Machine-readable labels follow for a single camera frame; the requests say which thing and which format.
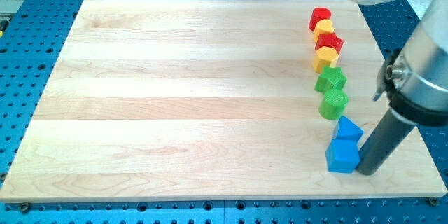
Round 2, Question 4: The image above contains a blue cube block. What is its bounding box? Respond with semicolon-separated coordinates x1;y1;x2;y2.
325;139;360;174

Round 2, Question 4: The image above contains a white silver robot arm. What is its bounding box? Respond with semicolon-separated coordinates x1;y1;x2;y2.
352;0;447;125

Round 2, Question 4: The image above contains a yellow hexagon block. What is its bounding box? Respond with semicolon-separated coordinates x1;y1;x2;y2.
311;46;339;74

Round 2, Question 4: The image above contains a wooden board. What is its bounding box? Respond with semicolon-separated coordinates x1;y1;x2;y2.
1;0;447;203

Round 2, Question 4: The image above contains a green star block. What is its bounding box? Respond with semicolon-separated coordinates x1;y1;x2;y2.
314;66;347;93

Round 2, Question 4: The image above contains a green cylinder block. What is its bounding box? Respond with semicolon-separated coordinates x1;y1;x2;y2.
318;89;349;120

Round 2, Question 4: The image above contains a yellow heart block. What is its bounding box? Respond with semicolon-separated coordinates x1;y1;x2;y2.
313;19;335;42

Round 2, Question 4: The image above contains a red star block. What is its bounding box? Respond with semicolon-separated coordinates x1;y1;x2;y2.
314;33;344;53

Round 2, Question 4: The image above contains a blue triangle block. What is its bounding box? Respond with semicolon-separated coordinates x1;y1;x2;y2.
332;115;364;143

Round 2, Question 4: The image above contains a red cylinder block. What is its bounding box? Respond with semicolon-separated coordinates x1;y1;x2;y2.
309;7;332;31

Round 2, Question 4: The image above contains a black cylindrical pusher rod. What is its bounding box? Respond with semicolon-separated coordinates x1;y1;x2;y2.
356;108;417;175

